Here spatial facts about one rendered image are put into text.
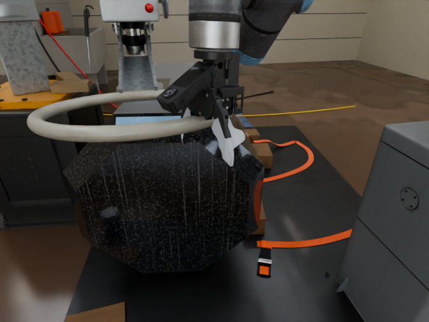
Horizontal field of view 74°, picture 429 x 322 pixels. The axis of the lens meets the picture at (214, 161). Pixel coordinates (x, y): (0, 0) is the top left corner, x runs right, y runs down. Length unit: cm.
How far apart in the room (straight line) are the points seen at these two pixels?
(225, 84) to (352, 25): 728
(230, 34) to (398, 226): 95
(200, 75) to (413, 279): 102
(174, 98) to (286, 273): 129
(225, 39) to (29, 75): 156
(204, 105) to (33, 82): 152
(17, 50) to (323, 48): 649
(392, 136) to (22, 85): 182
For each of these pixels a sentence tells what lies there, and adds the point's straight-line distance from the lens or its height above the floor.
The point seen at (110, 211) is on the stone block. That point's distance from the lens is 130.
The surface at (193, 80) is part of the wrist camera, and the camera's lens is 51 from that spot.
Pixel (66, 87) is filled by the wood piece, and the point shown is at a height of 81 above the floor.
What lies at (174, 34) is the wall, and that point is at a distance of 638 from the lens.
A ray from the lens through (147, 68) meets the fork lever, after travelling 120.
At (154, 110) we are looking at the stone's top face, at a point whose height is 87.
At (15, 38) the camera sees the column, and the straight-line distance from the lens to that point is 193.
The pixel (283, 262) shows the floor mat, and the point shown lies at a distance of 167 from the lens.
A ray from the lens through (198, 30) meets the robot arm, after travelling 52.
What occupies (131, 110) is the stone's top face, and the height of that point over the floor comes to 87.
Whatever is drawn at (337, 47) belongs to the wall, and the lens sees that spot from 768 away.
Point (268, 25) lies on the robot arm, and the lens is 60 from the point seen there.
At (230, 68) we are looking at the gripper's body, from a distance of 56.
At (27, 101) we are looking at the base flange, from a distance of 183.
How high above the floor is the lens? 124
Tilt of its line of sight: 29 degrees down
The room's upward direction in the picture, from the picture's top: straight up
